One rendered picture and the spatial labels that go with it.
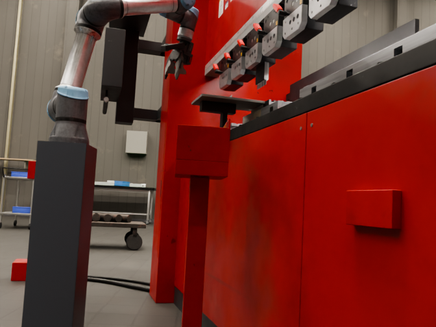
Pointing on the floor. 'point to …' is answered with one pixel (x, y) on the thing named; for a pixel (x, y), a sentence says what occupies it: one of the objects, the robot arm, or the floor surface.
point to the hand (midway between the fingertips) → (170, 76)
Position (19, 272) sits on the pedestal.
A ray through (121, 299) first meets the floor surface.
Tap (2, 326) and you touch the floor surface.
